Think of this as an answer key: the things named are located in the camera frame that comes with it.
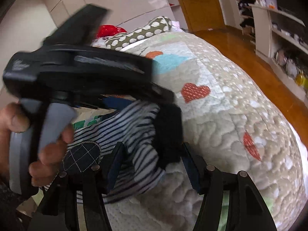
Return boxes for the navy striped children's pants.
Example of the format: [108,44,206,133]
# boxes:
[43,94,183,204]

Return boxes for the person's left hand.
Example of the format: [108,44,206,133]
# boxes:
[0,102,75,188]

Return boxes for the red plush pillow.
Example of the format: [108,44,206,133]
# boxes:
[95,24,127,39]

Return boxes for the heart patterned quilt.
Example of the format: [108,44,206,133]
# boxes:
[72,31,308,231]

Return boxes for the glossy white wardrobe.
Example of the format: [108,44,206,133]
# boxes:
[44,0,175,32]

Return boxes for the olive hedgehog bolster pillow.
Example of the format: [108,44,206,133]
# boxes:
[105,16,172,51]

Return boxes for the wooden door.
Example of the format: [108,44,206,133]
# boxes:
[178,0,226,32]

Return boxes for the white shelf unit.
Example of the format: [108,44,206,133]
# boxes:
[251,4,307,104]

